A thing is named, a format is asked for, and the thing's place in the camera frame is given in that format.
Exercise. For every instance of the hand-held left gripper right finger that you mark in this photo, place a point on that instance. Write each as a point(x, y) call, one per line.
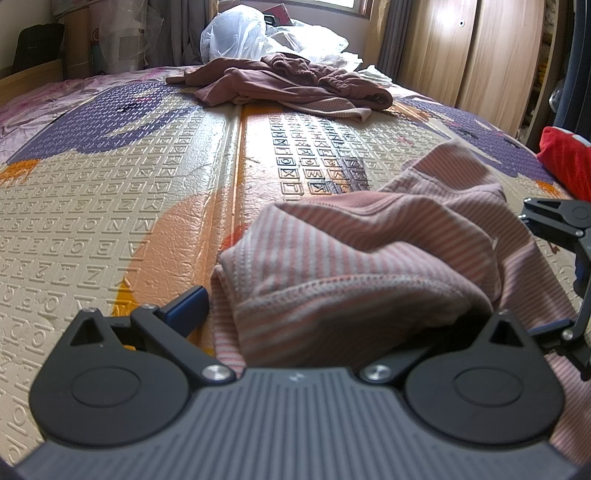
point(397, 364)

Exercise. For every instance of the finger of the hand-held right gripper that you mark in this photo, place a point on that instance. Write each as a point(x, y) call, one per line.
point(545, 214)
point(568, 332)

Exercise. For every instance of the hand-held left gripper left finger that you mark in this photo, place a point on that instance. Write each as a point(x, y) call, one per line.
point(189, 309)

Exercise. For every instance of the pink striped baby shirt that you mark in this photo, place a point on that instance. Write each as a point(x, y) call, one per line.
point(369, 258)

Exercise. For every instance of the hanging dark blue clothes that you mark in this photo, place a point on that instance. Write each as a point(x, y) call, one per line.
point(577, 69)

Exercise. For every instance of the red cushion with grey patches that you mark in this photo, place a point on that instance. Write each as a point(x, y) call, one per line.
point(565, 161)

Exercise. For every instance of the printed foam play mat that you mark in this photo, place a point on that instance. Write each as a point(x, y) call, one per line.
point(115, 207)

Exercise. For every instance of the wooden wardrobe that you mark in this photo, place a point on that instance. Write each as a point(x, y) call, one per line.
point(461, 55)

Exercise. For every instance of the grey and beige curtain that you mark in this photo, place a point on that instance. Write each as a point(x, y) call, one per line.
point(184, 32)
point(392, 41)

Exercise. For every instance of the mauve striped garment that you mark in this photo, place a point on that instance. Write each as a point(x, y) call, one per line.
point(332, 110)

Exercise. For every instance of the mauve elastic-cuff pants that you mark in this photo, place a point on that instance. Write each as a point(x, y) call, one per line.
point(341, 83)

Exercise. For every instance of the pink floral bed sheet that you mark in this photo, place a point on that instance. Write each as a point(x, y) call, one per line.
point(46, 101)

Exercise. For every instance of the plastic wrapped bundle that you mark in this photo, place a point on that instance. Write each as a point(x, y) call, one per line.
point(124, 41)

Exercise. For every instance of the white plastic bag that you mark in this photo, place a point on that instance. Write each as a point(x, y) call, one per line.
point(231, 32)

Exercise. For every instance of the wooden headboard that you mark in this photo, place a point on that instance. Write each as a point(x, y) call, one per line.
point(32, 76)

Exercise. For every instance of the tall cardboard carton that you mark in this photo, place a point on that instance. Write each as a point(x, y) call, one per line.
point(76, 41)

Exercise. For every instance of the black bag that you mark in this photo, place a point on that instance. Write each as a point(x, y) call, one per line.
point(37, 46)

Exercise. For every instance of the window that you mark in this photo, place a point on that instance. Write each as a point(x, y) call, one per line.
point(323, 3)

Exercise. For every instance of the red book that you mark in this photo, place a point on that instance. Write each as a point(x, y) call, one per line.
point(279, 14)

